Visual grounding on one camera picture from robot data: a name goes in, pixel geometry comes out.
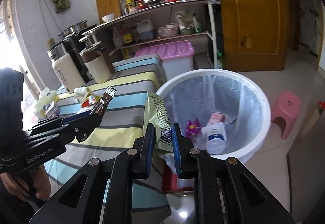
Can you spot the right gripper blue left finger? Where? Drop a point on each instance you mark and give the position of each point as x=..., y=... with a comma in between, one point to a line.
x=146, y=154

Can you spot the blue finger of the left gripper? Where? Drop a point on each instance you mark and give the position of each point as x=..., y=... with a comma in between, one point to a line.
x=75, y=117

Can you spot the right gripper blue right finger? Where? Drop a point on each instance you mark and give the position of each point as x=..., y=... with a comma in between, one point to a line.
x=181, y=152

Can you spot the yellow red snack wrapper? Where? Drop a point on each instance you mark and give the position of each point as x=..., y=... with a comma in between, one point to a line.
x=90, y=101

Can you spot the magenta snack wrapper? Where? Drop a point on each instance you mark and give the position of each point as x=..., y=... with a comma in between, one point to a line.
x=193, y=129

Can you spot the cream paper bag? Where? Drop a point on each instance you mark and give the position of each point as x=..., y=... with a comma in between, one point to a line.
x=81, y=93

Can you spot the green printed wrapper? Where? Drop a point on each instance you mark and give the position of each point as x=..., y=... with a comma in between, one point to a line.
x=156, y=114

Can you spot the white blue yogurt tub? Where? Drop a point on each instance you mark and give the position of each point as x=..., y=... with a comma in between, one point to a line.
x=215, y=136

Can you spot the strawberry milk carton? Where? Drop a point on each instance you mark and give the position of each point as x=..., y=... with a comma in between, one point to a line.
x=216, y=117

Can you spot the white trash bin with liner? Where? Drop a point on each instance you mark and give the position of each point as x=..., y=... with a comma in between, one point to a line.
x=197, y=94

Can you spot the white kitchen shelf rack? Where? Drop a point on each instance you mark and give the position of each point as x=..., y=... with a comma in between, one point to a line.
x=164, y=14

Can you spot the purple milk carton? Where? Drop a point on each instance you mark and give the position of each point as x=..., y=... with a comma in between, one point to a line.
x=52, y=110

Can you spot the striped tablecloth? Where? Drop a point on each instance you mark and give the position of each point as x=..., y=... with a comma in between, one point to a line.
x=121, y=125

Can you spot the yellow tissue pack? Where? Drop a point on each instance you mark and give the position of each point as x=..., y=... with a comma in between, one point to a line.
x=45, y=98

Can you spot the white electric kettle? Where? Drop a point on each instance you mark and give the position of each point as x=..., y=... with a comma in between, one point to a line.
x=68, y=65

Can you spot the cream brown lidded pitcher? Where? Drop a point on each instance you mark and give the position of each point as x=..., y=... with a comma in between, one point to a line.
x=97, y=60

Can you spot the pink lidded storage box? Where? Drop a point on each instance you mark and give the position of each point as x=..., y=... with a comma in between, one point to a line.
x=177, y=57

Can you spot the white bowl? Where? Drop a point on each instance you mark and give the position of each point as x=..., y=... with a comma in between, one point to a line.
x=108, y=18

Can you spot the wooden cutting board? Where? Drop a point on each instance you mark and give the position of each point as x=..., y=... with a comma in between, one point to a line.
x=106, y=7

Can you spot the pink plastic stool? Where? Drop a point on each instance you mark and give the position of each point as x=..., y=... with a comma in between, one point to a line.
x=285, y=112

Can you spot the green sauce bottle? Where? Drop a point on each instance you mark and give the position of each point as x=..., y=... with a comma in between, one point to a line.
x=130, y=5

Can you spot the yellow wooden door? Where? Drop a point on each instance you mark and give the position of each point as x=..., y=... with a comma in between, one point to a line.
x=255, y=34

